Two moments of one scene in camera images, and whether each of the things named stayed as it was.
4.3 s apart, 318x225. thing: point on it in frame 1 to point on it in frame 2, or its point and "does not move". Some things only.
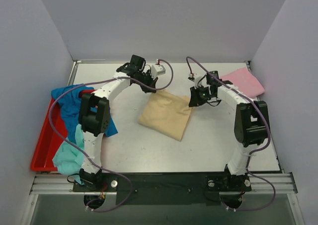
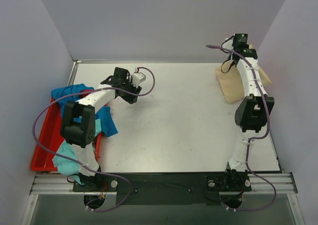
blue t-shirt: [69, 102] does not move
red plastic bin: [53, 133] does not move
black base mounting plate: [170, 188] does not move
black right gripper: [198, 96] to [233, 58]
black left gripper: [148, 82] to [128, 95]
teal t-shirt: [69, 159] does not move
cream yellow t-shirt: [166, 113] to [230, 80]
